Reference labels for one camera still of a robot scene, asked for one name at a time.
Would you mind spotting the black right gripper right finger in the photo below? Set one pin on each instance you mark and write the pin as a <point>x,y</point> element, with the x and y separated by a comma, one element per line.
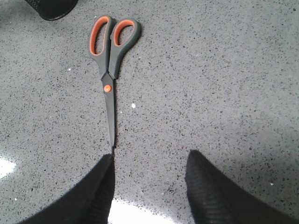
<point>215,199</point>

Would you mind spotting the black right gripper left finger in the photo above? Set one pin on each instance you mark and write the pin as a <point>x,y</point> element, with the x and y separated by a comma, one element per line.
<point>89,202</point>

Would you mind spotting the grey orange scissors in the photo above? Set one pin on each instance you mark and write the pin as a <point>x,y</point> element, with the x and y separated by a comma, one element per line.
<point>109,61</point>

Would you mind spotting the black mesh pen cup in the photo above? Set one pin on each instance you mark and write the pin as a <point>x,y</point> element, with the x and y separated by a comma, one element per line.
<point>51,10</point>

